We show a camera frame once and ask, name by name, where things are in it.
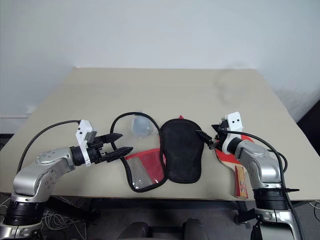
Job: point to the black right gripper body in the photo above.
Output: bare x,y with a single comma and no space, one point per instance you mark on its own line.
219,140

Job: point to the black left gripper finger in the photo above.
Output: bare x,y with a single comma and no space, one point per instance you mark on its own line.
118,153
111,138

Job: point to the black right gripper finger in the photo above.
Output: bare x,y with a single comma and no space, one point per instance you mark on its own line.
207,140
216,128

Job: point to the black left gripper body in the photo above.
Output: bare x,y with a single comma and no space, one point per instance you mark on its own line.
98,152

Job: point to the red black paddle case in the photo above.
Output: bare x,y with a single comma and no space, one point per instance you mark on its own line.
181,155

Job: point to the red table tennis paddle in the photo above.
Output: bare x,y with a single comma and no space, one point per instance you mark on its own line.
241,180

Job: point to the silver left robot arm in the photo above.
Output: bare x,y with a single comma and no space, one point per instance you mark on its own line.
47,172

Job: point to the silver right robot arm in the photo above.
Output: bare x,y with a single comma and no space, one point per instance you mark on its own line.
262,165

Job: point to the dark rounded shape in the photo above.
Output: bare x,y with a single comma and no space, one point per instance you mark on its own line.
195,230
133,231

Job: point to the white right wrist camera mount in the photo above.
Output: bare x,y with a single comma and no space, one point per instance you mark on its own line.
236,122

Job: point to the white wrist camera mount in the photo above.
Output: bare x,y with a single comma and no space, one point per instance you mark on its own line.
236,122
83,128

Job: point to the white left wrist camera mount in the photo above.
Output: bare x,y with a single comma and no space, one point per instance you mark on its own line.
83,128

